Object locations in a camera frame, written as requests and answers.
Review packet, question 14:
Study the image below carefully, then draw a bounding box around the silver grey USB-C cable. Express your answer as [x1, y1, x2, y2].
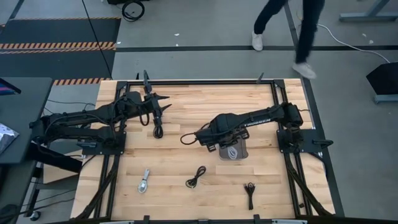
[137, 169, 150, 194]

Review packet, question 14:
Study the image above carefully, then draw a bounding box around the person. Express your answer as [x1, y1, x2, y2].
[251, 0, 326, 80]

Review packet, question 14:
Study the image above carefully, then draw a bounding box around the white floor cable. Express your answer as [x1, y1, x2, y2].
[317, 23, 391, 64]

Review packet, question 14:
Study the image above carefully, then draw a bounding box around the black box on grey foot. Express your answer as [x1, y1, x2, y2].
[366, 62, 398, 105]

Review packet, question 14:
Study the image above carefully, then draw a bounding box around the grey metal desk leg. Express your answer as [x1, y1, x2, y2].
[338, 0, 398, 23]

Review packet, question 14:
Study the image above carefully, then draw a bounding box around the white shoe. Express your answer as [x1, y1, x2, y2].
[251, 30, 264, 52]
[291, 62, 318, 80]

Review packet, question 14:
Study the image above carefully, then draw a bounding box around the black box beside table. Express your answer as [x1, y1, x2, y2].
[0, 17, 122, 86]

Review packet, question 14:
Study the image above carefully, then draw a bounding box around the black straight USB-C cable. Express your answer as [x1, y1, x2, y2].
[244, 182, 256, 211]

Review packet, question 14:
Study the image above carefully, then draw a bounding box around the screen with colourful display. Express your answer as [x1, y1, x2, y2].
[0, 77, 22, 96]

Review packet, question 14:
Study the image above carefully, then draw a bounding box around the black desk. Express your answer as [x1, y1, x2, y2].
[0, 77, 53, 165]

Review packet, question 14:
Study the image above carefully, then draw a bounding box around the black lever handle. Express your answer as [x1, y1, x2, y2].
[312, 139, 335, 149]

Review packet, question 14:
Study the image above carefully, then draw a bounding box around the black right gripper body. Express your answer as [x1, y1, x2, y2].
[195, 126, 251, 153]

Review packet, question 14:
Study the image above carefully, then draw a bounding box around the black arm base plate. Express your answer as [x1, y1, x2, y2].
[276, 128, 325, 154]
[81, 130, 127, 156]

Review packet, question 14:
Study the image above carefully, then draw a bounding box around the translucent grey plastic bin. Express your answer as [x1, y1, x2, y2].
[218, 136, 249, 161]

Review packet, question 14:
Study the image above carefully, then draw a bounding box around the black coiled floor cable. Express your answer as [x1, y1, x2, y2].
[121, 0, 146, 22]

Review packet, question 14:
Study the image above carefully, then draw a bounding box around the silvery printed paper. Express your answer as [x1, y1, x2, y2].
[0, 122, 20, 156]

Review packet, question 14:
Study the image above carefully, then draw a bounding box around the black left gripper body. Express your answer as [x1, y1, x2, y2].
[136, 81, 163, 126]

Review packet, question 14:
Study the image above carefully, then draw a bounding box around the black loosely USB-C cable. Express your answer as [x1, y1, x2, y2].
[185, 166, 207, 189]

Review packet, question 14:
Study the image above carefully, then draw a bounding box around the black aluminium table frame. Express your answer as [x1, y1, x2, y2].
[74, 79, 336, 224]

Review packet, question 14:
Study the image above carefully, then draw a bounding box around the thin black floor cable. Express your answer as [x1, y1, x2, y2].
[81, 0, 113, 79]

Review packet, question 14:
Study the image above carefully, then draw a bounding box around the black tightly looped USB-C cable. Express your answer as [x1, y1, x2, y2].
[152, 116, 165, 140]

